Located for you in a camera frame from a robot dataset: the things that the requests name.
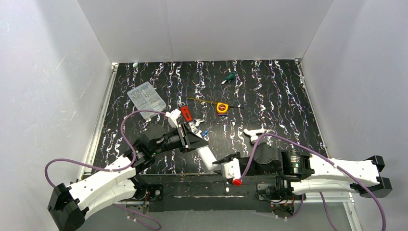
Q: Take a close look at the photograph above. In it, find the white plastic faucet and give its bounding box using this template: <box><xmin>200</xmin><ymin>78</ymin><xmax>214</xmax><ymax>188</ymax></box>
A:
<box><xmin>243</xmin><ymin>128</ymin><xmax>266</xmax><ymax>144</ymax></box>

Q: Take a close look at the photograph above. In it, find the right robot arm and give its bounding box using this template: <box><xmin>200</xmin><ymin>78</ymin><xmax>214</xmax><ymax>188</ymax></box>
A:
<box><xmin>211</xmin><ymin>142</ymin><xmax>393</xmax><ymax>203</ymax></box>

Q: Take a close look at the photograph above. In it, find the white remote control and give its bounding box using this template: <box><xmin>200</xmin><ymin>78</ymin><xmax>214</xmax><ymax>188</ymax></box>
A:
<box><xmin>196</xmin><ymin>146</ymin><xmax>219</xmax><ymax>171</ymax></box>

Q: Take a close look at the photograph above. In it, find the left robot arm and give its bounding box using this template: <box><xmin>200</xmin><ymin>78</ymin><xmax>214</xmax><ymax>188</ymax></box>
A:
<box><xmin>48</xmin><ymin>123</ymin><xmax>217</xmax><ymax>231</ymax></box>

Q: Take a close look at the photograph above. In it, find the red adjustable wrench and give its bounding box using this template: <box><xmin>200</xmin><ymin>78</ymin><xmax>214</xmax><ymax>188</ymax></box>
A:
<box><xmin>179</xmin><ymin>102</ymin><xmax>204</xmax><ymax>136</ymax></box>

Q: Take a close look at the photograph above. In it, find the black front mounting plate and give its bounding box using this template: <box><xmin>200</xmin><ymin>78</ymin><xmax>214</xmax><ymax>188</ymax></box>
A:
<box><xmin>122</xmin><ymin>174</ymin><xmax>277</xmax><ymax>212</ymax></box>

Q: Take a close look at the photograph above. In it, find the green handled screwdriver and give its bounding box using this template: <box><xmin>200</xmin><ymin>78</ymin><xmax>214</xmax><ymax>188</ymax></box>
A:
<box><xmin>221</xmin><ymin>72</ymin><xmax>236</xmax><ymax>85</ymax></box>

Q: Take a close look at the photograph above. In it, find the yellow tape measure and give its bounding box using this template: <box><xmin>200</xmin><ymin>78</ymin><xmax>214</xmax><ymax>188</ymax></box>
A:
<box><xmin>187</xmin><ymin>97</ymin><xmax>243</xmax><ymax>114</ymax></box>

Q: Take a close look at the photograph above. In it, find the clear plastic screw box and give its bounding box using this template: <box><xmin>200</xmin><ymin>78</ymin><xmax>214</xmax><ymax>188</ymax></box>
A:
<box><xmin>127</xmin><ymin>82</ymin><xmax>166</xmax><ymax>112</ymax></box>

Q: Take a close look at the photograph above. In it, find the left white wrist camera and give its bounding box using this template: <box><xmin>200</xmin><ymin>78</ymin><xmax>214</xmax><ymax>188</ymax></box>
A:
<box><xmin>165</xmin><ymin>109</ymin><xmax>181</xmax><ymax>128</ymax></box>

